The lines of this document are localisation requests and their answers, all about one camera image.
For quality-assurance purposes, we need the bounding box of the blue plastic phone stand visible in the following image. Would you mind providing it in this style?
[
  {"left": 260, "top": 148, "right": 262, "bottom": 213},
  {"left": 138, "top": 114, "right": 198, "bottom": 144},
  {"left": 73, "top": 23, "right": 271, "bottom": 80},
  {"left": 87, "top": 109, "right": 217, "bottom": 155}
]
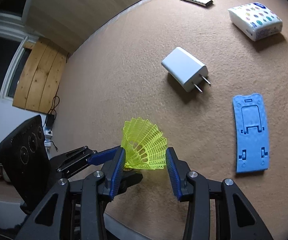
[{"left": 232, "top": 93, "right": 270, "bottom": 173}]

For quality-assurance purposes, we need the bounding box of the white tissue pack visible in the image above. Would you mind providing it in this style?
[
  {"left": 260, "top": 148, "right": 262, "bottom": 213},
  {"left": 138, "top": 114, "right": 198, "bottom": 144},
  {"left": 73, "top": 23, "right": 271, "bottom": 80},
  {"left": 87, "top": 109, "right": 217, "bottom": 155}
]
[{"left": 228, "top": 2, "right": 283, "bottom": 41}]

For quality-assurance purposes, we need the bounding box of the large light wood board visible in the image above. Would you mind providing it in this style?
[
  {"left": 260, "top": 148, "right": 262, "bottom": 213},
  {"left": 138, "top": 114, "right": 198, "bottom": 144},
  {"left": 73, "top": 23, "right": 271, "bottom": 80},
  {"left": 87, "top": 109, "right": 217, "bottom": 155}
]
[{"left": 22, "top": 0, "right": 141, "bottom": 53}]

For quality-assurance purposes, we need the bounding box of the yellow plastic shuttlecock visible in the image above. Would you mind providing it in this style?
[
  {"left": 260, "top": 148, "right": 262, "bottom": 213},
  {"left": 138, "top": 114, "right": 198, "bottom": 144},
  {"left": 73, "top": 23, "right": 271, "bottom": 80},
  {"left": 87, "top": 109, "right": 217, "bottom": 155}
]
[{"left": 121, "top": 117, "right": 167, "bottom": 170}]

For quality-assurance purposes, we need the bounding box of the pine wood plank panel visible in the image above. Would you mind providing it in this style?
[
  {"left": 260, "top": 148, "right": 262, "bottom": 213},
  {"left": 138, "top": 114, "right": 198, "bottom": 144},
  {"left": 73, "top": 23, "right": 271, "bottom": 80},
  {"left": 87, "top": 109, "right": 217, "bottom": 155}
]
[{"left": 13, "top": 37, "right": 69, "bottom": 114}]

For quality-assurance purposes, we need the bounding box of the white wall power strip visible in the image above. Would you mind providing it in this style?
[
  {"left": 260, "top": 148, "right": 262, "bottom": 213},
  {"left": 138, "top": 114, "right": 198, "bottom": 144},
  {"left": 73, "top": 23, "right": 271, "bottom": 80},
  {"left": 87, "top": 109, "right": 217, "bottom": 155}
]
[{"left": 43, "top": 127, "right": 53, "bottom": 150}]

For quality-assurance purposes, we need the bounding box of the white power adapter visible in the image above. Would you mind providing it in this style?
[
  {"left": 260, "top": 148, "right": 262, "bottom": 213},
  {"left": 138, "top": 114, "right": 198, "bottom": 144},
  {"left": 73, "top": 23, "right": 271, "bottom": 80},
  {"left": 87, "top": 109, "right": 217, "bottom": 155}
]
[{"left": 161, "top": 47, "right": 211, "bottom": 93}]

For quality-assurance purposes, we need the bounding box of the black camera sensor box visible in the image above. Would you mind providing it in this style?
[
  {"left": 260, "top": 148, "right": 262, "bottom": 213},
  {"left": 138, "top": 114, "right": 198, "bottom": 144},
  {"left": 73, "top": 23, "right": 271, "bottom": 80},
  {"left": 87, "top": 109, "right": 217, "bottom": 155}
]
[{"left": 0, "top": 115, "right": 53, "bottom": 205}]

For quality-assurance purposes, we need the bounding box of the black power brick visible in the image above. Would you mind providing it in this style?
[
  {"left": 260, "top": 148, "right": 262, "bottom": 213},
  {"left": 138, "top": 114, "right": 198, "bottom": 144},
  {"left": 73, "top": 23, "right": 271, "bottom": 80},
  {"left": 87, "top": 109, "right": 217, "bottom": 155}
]
[{"left": 45, "top": 114, "right": 55, "bottom": 129}]

